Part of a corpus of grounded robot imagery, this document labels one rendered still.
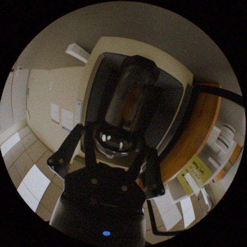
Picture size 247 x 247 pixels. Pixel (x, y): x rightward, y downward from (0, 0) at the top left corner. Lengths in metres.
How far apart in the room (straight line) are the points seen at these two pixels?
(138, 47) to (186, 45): 0.13
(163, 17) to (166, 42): 0.08
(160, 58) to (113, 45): 0.13
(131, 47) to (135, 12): 0.11
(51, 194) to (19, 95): 2.58
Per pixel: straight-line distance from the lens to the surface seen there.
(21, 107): 3.03
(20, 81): 2.95
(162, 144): 0.26
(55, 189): 1.68
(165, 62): 0.23
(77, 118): 0.24
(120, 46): 0.23
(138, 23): 0.21
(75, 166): 0.36
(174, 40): 0.22
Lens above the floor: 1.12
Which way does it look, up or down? 22 degrees up
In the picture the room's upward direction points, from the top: 160 degrees counter-clockwise
